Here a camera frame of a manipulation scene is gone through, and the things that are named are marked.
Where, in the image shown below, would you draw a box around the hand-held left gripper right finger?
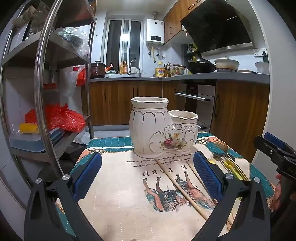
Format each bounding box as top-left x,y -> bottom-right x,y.
193,151 -> 271,241

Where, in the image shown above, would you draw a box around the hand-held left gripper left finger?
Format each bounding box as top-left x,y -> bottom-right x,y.
24,152 -> 102,241

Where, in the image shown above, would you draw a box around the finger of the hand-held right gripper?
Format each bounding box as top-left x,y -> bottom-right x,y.
254,132 -> 296,173

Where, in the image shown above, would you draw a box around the wooden chopstick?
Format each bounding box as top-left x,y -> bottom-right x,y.
187,162 -> 200,178
154,158 -> 209,220

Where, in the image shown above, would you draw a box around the gold metal spoon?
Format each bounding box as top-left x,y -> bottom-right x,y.
214,138 -> 241,172

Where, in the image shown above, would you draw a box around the white ceramic floral utensil holder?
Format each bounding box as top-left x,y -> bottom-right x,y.
129,97 -> 199,158

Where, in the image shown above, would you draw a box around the person's right hand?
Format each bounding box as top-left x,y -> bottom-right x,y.
269,174 -> 282,212

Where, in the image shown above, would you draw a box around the printed horse tablecloth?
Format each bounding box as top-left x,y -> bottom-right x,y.
55,131 -> 275,241

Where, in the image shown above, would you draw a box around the large red plastic bag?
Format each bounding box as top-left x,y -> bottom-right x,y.
25,103 -> 86,133

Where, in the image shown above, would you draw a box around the blue lidded storage box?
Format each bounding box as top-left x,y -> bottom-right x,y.
9,128 -> 65,154

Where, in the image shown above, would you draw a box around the built-in steel oven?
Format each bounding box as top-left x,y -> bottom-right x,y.
174,83 -> 217,131

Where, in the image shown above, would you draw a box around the white plastic container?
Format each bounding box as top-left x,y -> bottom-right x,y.
254,61 -> 270,75

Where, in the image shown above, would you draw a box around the yellow packet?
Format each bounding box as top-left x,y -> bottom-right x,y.
19,123 -> 40,135

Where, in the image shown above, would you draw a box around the wooden base cabinets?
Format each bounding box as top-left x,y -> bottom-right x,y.
89,81 -> 176,127

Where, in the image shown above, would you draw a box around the white ceramic pot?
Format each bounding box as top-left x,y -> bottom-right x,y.
214,57 -> 240,72

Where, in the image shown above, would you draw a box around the white plastic bag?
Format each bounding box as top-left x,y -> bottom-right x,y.
58,66 -> 80,98

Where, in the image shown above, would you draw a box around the hanging red plastic bag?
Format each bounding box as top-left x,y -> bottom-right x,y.
73,65 -> 87,87

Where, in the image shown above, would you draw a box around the grey kitchen countertop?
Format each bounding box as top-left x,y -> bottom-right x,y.
90,72 -> 270,84

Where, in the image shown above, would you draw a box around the black wok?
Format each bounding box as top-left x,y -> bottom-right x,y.
173,59 -> 217,74

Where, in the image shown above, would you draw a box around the metal shelf rack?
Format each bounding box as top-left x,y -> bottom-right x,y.
0,0 -> 96,193

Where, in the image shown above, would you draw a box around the knife block with scissors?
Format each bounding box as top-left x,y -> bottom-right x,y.
163,62 -> 173,77

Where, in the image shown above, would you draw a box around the metal sink faucet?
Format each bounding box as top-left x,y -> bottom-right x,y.
128,60 -> 142,77

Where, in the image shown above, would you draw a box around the black range hood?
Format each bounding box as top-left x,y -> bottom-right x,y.
180,0 -> 255,55

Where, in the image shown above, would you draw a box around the kitchen window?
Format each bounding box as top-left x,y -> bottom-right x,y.
105,18 -> 144,75

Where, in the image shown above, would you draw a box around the white water heater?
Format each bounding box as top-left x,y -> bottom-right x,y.
146,19 -> 165,46

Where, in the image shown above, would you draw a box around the wooden wall cabinets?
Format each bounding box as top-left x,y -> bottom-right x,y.
162,0 -> 208,45

